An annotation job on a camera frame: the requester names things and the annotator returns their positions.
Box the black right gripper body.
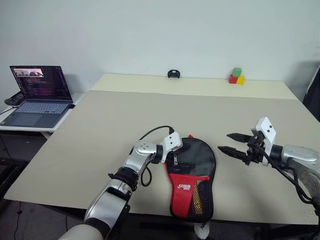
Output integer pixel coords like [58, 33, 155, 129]
[243, 129, 267, 166]

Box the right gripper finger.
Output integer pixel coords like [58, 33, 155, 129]
[226, 133, 251, 144]
[217, 146, 247, 161]

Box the black red paddle case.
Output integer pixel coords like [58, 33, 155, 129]
[164, 134, 217, 223]

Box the black chair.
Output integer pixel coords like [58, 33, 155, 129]
[302, 61, 320, 122]

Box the open laptop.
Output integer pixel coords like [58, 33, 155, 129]
[0, 65, 75, 129]

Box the black game controller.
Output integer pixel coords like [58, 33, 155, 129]
[4, 91, 26, 106]

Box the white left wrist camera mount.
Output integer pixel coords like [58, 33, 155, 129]
[159, 132, 183, 165]

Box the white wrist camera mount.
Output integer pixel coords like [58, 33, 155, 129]
[250, 116, 277, 167]
[159, 132, 183, 165]

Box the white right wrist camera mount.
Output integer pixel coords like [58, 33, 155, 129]
[250, 116, 277, 167]

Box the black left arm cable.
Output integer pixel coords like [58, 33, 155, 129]
[138, 125, 176, 187]

